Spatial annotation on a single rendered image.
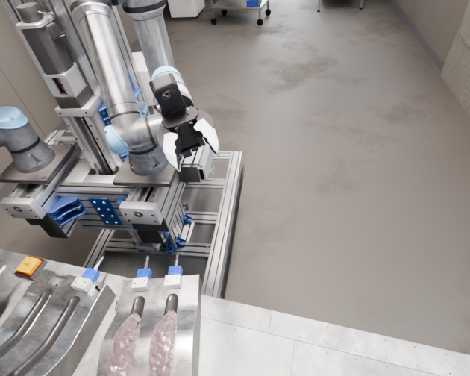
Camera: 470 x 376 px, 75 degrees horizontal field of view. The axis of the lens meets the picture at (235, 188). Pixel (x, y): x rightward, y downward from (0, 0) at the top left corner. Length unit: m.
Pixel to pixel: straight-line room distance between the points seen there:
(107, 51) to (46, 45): 0.35
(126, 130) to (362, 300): 1.63
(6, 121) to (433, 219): 2.45
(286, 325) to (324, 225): 1.31
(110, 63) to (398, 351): 1.09
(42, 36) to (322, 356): 1.25
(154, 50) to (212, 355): 0.90
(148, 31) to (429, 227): 2.09
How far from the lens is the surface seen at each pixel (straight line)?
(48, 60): 1.20
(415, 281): 2.17
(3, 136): 1.38
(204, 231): 1.98
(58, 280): 1.25
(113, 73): 0.84
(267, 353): 1.01
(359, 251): 2.18
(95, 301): 1.11
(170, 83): 0.56
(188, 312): 1.02
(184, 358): 0.95
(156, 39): 0.98
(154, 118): 0.81
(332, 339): 1.04
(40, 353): 1.12
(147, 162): 1.14
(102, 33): 0.88
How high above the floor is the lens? 1.78
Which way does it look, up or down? 45 degrees down
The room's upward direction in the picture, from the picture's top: 8 degrees counter-clockwise
